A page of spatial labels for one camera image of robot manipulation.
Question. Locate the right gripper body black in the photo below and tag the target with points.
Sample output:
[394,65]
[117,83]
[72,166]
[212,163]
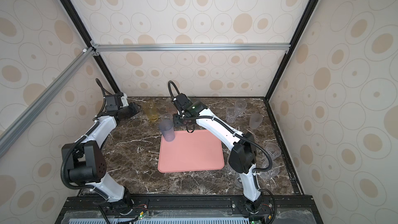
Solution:
[179,120]

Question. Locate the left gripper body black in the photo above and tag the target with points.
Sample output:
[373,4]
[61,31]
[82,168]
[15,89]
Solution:
[130,111]

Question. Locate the grey frosted tumbler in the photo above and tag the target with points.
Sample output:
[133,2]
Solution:
[166,127]

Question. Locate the yellow transparent tumbler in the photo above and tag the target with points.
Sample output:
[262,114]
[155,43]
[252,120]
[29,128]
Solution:
[151,111]

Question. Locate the pink plastic tray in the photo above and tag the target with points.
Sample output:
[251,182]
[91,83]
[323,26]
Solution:
[188,152]

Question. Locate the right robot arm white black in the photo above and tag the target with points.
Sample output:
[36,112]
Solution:
[246,158]

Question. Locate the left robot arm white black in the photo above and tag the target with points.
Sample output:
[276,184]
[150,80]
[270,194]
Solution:
[83,164]

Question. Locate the small clear cup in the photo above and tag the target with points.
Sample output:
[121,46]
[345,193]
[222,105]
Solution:
[167,116]

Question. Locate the clear cup back right front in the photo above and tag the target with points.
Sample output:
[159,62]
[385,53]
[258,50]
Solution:
[231,114]

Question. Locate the frosted white cup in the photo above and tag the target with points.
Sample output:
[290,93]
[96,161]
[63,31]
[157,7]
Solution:
[255,120]

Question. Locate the silver aluminium crossbar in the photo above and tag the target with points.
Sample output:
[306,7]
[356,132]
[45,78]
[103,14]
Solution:
[190,47]

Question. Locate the clear faceted glass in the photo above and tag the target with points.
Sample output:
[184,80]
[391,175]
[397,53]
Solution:
[272,173]
[273,150]

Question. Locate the clear faceted glass front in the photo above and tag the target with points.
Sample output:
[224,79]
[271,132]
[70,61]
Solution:
[272,173]

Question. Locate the silver aluminium side bar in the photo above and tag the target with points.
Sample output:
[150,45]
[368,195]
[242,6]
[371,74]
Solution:
[17,128]

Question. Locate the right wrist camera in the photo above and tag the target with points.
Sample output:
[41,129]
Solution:
[181,102]

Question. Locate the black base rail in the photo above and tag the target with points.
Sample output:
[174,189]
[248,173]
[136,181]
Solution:
[187,209]

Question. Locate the black frame post left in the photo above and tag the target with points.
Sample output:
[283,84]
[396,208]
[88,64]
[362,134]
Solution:
[84,34]

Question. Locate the black frame post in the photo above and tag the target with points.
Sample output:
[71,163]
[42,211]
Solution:
[84,34]
[308,12]

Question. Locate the black frame post right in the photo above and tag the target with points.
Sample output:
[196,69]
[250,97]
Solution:
[308,12]

